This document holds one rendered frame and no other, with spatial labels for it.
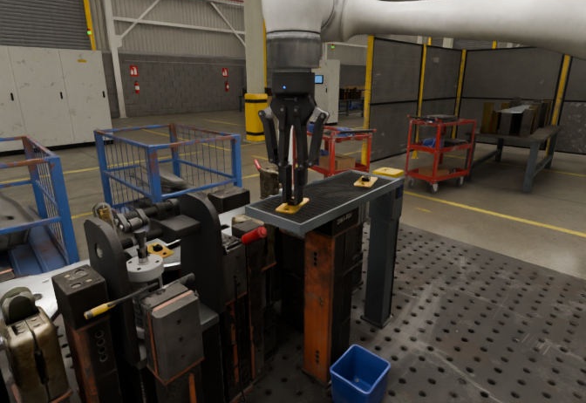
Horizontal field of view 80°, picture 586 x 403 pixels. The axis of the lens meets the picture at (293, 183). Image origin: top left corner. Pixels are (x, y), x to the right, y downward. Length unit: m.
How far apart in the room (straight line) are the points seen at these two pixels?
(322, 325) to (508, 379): 0.48
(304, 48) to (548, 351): 1.00
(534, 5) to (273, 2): 0.36
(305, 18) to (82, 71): 8.32
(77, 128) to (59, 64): 1.30
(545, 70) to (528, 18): 7.38
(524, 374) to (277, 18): 0.98
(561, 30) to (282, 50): 0.37
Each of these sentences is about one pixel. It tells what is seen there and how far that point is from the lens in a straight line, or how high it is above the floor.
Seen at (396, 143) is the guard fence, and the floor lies 0.36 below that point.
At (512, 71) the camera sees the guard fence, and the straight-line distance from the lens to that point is 8.09.
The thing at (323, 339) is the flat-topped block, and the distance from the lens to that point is 0.87.
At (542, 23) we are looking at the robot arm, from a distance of 0.59.
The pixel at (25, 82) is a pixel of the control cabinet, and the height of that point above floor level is 1.36.
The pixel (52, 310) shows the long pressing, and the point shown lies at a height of 1.00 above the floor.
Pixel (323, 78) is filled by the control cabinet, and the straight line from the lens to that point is 11.27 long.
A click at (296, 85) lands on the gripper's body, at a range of 0.59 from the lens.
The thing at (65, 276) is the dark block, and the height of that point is 1.12.
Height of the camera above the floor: 1.39
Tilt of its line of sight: 16 degrees down
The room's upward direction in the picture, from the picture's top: straight up
